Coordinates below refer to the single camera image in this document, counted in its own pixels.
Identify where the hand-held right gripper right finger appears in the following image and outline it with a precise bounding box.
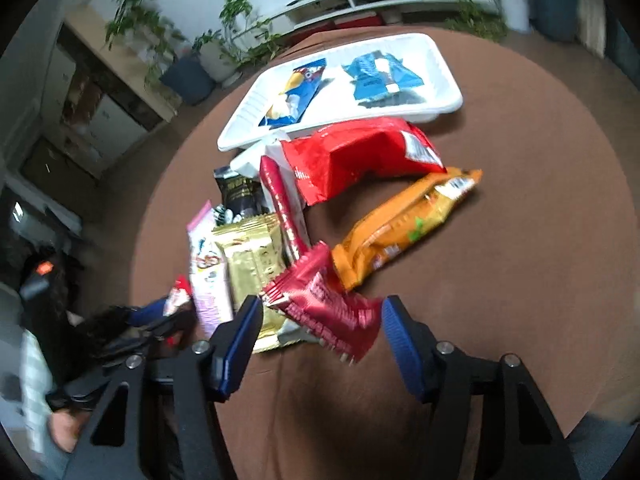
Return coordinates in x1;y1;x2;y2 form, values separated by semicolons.
381;295;583;480

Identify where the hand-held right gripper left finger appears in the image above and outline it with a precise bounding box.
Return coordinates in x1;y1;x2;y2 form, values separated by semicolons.
60;296;264;480

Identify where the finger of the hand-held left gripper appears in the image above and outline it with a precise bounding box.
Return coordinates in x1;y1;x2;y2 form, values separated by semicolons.
107;310;197;356
125;298;171;328

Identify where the small red white packet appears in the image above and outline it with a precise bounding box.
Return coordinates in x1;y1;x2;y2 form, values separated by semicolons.
162;275;194;317

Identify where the pink snack packet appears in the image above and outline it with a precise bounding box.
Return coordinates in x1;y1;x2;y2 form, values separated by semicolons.
186;200;236;339

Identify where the dark red snack packet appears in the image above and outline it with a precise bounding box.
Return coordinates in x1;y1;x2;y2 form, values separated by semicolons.
262;241;383;365

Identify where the gold snack packet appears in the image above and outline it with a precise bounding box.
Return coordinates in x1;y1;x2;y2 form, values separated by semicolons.
211;212;296;353

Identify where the orange snack bag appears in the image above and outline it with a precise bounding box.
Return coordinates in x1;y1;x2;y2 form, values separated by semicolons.
331;166;484;292

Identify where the black snack packet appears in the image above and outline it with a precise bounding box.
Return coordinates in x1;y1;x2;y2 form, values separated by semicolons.
214;165;271;221

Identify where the red stick snack packet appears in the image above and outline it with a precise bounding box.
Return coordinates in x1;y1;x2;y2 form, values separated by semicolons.
259;155;311;266

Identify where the white plastic tray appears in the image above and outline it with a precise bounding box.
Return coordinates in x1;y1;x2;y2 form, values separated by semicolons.
217;32;463;152

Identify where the person's left forearm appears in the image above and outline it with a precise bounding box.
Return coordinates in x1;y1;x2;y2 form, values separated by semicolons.
19;330;57;453

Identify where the person's left hand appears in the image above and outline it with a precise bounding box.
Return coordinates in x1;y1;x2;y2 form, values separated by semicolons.
49;407;87;453

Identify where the black chair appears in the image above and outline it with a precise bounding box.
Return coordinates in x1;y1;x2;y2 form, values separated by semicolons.
15;245;81;341

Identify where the flat white packet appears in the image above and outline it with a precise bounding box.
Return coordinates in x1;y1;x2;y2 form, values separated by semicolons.
230;130;308;241

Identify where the large red snack bag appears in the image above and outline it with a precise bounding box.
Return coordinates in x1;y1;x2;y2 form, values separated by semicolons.
280;116;447;207

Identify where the wooden cabinet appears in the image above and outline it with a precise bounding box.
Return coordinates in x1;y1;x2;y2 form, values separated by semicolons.
20;20;181;181

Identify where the potted plant dark blue pot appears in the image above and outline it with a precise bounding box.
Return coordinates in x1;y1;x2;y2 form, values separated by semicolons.
102;0;217;107

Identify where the potted plant white pot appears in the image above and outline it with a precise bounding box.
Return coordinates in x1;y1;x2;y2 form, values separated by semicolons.
192;0;281;86

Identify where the blue bird print snack packet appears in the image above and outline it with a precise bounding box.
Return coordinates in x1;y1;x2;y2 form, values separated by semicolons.
257;59;328;128

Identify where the blue and white snack packet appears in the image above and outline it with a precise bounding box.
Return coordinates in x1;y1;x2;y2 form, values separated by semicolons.
341;51;425;108

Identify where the red box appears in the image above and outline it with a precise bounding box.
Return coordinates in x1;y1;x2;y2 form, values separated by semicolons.
295;10;386;31

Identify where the leafy plant tall white pot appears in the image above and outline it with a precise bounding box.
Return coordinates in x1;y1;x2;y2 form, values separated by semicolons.
432;0;532;41

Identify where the large plant dark pot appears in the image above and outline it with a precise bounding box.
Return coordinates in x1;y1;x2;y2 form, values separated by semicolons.
525;0;581;43

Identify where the beige rolled mat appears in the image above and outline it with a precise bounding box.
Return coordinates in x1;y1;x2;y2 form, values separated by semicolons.
577;0;607;57

